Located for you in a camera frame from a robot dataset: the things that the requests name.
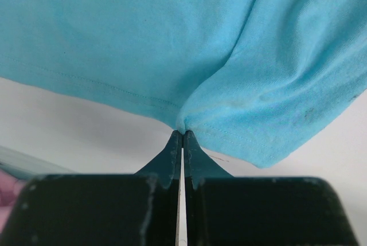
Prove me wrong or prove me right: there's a teal t shirt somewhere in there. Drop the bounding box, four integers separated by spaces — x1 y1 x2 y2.
1 0 366 167

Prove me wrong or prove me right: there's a pink crumpled t shirt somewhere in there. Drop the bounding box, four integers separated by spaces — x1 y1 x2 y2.
0 170 25 230

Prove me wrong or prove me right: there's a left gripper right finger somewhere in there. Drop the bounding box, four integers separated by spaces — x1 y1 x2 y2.
183 131 358 245

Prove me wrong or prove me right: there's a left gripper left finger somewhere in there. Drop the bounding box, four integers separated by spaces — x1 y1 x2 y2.
1 131 182 245

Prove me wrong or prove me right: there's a grey plastic basket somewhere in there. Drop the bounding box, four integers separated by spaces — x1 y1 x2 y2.
0 146 75 180

